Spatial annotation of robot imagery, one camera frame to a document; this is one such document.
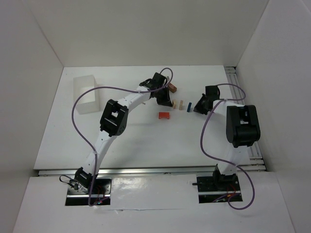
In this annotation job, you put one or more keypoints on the aluminium rail front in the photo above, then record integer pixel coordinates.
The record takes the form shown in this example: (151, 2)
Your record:
(134, 171)

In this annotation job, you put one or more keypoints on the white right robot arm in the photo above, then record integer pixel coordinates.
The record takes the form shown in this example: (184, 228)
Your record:
(242, 130)

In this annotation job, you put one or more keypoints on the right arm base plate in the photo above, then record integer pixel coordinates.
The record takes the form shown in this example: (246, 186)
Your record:
(210, 190)

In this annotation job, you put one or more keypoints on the red arch wood block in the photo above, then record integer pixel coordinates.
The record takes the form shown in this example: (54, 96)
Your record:
(163, 115)

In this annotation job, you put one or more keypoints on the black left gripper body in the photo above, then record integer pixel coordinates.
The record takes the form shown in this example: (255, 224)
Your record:
(164, 94)

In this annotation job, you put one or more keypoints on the brown balloon wood block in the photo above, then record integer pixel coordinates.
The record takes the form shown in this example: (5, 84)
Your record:
(172, 88)

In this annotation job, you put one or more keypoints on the blue wood block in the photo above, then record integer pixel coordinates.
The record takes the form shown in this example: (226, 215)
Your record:
(189, 107)

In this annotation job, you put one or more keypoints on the natural long wood block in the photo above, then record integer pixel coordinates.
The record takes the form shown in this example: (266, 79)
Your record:
(181, 105)

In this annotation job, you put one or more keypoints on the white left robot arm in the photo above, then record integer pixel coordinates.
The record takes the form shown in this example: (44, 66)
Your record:
(113, 122)

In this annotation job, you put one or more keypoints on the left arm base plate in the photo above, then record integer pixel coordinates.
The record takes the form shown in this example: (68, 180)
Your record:
(77, 195)

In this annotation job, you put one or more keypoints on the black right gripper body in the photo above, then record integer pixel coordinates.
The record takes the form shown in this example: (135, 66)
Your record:
(201, 104)

